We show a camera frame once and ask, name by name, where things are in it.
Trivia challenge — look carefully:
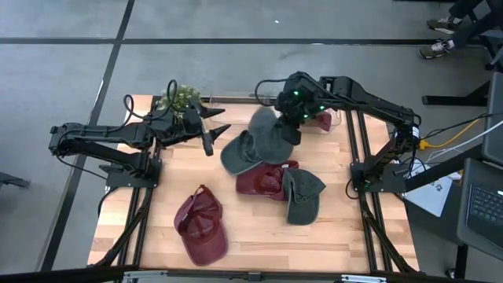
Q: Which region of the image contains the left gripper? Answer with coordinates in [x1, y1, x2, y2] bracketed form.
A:
[151, 105, 232, 147]

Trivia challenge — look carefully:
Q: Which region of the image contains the maroon baseball cap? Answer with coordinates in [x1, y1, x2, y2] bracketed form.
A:
[173, 183, 229, 267]
[235, 160, 300, 202]
[312, 111, 333, 133]

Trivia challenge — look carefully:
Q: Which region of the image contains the light grey baseball cap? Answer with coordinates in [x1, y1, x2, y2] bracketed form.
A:
[247, 105, 296, 164]

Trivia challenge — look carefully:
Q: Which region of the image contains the grey cloth garment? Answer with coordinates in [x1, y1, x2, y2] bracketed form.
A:
[219, 129, 264, 176]

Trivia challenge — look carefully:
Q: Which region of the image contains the dark grey-green baseball cap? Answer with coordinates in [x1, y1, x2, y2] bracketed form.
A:
[281, 167, 327, 226]

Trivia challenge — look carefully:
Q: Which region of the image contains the green potted plant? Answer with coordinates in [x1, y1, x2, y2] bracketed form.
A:
[156, 84, 202, 121]

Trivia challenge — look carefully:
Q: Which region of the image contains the white flat box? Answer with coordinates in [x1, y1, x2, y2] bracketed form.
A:
[404, 159, 453, 218]

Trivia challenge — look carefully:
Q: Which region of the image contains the black desk foot bar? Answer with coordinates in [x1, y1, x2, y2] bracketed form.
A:
[422, 80, 492, 107]

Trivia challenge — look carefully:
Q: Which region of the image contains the black diagonal support bar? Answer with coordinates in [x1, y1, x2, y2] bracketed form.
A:
[404, 144, 484, 193]

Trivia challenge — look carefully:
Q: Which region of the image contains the person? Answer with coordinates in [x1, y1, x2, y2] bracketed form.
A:
[418, 0, 503, 60]

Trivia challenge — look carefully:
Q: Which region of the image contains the black floor stand foot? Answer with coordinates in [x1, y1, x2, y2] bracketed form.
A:
[0, 171, 31, 189]

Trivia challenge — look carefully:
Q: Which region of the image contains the grey open laptop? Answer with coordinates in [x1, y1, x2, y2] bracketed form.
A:
[457, 156, 503, 260]

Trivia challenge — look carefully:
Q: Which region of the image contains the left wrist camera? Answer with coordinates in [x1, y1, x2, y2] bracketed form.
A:
[200, 127, 216, 157]

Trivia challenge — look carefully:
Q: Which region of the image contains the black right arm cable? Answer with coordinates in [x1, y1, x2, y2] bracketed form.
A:
[254, 76, 294, 108]

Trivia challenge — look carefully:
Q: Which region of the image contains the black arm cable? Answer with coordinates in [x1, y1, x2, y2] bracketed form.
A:
[123, 79, 178, 122]
[254, 76, 294, 108]

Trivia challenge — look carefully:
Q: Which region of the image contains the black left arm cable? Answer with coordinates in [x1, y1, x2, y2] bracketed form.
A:
[123, 79, 178, 122]

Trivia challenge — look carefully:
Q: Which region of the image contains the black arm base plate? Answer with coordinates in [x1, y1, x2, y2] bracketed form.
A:
[105, 156, 163, 189]
[351, 161, 408, 193]

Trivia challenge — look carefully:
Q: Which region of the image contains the yellow power cable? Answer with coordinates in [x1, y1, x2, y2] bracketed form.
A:
[418, 117, 483, 151]

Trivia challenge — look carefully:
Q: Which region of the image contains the white cable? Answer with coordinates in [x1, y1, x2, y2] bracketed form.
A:
[426, 119, 503, 158]

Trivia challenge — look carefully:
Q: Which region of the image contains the black aluminium table frame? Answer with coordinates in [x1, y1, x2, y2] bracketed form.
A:
[0, 94, 503, 283]

